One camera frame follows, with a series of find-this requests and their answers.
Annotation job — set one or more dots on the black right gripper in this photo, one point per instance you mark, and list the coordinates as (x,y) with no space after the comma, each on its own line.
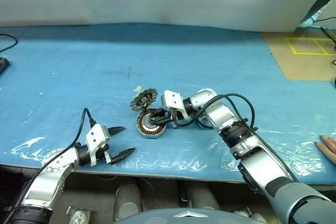
(168,116)

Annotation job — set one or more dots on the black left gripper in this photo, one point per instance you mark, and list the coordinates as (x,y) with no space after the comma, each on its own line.
(101,155)

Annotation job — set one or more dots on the grey motor rotor disc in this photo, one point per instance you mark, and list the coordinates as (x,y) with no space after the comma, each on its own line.
(139,100)

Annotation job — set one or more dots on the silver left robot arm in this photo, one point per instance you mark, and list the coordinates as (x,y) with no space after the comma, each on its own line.
(50,179)

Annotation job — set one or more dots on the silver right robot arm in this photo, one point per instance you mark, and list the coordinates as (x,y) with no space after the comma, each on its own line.
(262,153)

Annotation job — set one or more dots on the silver motor housing copper windings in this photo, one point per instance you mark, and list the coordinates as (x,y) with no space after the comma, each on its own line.
(147,134)

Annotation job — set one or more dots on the person's bare hand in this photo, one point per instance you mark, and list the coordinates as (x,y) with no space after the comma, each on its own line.
(329,148)

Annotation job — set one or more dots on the grey rounded shape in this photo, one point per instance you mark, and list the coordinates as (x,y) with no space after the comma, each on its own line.
(128,200)
(203,195)

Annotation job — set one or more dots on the white patterned object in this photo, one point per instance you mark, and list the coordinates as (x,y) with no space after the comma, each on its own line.
(78,216)

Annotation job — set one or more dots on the grey robot torso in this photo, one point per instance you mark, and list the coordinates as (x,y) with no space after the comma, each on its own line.
(170,216)

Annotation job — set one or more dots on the black flat device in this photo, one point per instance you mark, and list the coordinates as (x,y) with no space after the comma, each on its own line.
(3,64)

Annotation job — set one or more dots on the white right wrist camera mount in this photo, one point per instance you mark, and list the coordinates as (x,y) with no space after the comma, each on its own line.
(172,98)

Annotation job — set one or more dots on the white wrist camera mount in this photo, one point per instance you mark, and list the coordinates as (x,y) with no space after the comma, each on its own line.
(172,98)
(95,136)

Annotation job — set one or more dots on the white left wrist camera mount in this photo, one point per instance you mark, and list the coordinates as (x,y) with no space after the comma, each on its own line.
(95,136)

